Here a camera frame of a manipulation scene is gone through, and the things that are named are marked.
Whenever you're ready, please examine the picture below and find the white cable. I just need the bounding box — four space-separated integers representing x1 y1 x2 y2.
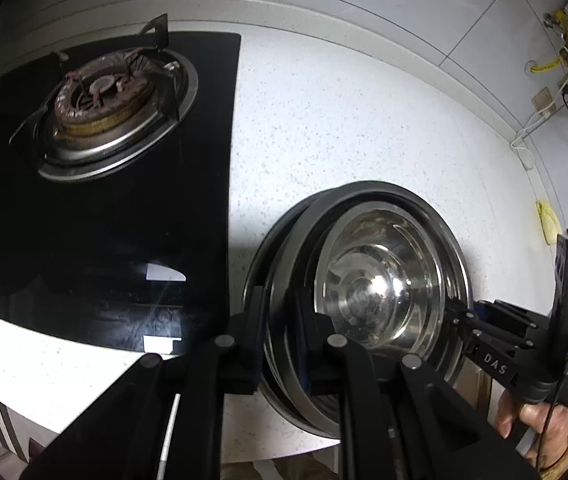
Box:
510 90 567 171

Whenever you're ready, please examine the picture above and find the person's right hand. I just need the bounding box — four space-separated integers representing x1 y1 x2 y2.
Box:
494 390 568 471

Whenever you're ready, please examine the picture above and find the brass gas burner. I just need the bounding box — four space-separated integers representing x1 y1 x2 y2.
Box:
53 52 157 138

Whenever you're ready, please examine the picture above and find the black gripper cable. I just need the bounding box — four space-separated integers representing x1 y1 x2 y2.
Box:
536 340 568 471

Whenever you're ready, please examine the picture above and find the gas burner with ring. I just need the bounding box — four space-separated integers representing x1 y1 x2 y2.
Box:
9 45 200 182

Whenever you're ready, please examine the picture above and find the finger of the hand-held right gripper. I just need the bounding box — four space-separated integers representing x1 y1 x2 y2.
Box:
443 297 485 348
476 300 532 333

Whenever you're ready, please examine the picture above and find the large steel basin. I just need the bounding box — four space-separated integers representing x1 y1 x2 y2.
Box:
240 180 476 442

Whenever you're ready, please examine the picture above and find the black glass gas stove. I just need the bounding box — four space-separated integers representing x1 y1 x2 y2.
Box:
0 30 242 356

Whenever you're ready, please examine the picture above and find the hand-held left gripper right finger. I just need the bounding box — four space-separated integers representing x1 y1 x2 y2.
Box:
288 287 540 480

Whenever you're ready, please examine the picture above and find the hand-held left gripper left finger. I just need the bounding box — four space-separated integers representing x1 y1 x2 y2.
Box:
21 285 267 480

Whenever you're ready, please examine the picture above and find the beige wall socket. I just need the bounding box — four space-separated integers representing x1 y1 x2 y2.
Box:
534 87 555 113

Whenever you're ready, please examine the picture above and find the large steel plate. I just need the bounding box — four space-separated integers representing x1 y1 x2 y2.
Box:
263 194 467 426

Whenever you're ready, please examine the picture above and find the black pan support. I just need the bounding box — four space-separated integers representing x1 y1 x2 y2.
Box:
9 12 185 151

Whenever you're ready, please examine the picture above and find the yellow cloth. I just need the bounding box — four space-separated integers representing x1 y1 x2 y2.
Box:
536 200 561 246

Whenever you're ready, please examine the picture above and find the kitchen cabinet door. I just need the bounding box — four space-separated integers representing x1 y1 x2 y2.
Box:
0 375 55 466

